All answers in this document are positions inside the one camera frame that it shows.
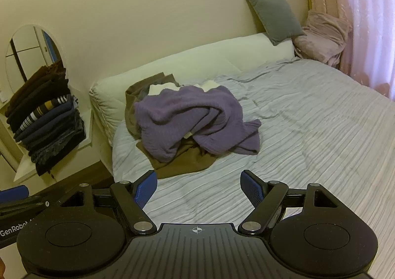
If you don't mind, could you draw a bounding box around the pink crumpled blanket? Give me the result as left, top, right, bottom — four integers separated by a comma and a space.
292, 10, 354, 67

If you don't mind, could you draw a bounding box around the bed with striped grey sheet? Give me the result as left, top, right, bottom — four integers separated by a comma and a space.
112, 57, 395, 270

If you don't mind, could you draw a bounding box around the brown garment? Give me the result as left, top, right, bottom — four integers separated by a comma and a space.
124, 73, 217, 179

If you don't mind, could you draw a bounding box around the white headboard cushion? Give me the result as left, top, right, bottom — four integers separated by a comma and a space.
89, 32, 296, 147

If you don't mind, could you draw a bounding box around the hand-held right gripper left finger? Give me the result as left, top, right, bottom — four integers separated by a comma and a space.
59, 170, 158, 235

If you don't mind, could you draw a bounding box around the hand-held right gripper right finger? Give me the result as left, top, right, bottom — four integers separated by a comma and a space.
237, 170, 338, 235

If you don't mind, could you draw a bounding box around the white dressing table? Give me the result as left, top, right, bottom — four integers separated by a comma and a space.
0, 94, 94, 184

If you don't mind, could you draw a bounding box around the sheer pink curtain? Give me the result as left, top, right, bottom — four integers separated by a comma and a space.
338, 0, 395, 99

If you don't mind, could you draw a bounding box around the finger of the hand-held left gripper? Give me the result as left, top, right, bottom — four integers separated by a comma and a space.
0, 186, 50, 215

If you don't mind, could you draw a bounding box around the oval wall mirror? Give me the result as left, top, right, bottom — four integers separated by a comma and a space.
4, 24, 66, 102

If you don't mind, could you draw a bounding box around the purple knit cardigan cream trim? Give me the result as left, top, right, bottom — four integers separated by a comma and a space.
134, 85, 262, 163

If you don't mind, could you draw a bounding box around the cream garment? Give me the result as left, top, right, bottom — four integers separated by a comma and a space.
148, 82, 180, 96

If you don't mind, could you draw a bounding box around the grey pillow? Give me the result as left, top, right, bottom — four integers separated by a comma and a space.
245, 0, 306, 46

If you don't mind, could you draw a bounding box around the stack of folded dark clothes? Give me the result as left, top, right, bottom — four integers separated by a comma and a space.
5, 60, 86, 177

